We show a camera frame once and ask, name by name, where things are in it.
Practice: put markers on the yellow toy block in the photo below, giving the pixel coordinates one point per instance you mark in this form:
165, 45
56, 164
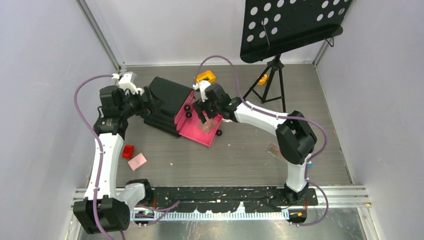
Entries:
206, 76

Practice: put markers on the small eyeshadow palette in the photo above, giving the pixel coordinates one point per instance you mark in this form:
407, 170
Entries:
208, 126

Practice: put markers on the yellow toy object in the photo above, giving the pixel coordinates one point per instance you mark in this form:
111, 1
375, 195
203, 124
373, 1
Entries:
263, 80

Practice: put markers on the long eyeshadow palette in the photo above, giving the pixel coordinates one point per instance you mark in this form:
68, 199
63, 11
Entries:
274, 150

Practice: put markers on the red block left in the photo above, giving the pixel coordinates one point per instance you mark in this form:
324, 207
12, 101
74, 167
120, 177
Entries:
128, 151

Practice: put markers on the black perforated music stand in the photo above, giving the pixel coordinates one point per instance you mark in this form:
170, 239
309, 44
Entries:
273, 27

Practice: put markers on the black drawer organizer cabinet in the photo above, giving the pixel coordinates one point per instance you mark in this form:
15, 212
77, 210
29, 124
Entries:
174, 98

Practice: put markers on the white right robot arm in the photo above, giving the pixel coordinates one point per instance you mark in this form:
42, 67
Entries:
295, 138

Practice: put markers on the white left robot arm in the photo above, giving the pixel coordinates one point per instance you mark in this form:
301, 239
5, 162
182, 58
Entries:
102, 209

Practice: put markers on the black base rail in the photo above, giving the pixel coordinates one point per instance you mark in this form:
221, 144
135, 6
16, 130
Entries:
227, 199

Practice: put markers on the pink sponge block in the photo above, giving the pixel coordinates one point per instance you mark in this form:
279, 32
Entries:
137, 161

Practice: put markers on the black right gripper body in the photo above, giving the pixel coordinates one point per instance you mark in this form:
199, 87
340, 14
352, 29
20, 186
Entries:
212, 109

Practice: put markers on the black tripod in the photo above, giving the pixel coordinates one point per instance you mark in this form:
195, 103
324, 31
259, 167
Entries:
272, 67

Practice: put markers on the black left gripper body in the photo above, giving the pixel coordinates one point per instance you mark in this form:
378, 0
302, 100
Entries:
132, 104

